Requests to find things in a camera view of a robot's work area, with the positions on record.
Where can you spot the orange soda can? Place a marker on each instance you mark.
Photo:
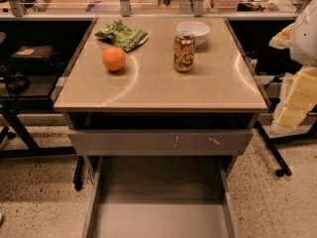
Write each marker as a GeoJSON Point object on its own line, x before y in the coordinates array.
{"type": "Point", "coordinates": [184, 49]}

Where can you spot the orange fruit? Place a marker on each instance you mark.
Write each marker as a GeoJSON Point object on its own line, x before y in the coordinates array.
{"type": "Point", "coordinates": [114, 58]}

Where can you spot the white bowl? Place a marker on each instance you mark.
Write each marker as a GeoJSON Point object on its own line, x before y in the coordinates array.
{"type": "Point", "coordinates": [198, 29]}

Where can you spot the black bag on shelf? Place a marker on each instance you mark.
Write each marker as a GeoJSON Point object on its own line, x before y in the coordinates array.
{"type": "Point", "coordinates": [33, 59]}

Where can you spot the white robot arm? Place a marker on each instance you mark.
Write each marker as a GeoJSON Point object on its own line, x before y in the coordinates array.
{"type": "Point", "coordinates": [303, 40]}

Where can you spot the grey drawer cabinet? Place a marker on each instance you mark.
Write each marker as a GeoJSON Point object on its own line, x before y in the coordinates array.
{"type": "Point", "coordinates": [220, 91]}

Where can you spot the black headphones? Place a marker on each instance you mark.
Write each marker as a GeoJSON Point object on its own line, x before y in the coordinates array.
{"type": "Point", "coordinates": [14, 83]}

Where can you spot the black table leg right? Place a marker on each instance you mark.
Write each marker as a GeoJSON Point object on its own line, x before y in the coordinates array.
{"type": "Point", "coordinates": [284, 169]}

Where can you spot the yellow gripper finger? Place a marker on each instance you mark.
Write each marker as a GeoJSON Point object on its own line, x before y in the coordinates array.
{"type": "Point", "coordinates": [281, 40]}
{"type": "Point", "coordinates": [297, 97]}

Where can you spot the green chip bag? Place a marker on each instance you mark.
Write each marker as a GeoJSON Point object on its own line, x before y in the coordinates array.
{"type": "Point", "coordinates": [122, 36]}

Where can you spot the open middle drawer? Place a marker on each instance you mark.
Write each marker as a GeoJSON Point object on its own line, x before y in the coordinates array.
{"type": "Point", "coordinates": [160, 197]}

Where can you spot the closed top drawer front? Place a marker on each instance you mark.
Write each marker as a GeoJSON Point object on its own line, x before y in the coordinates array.
{"type": "Point", "coordinates": [103, 142]}

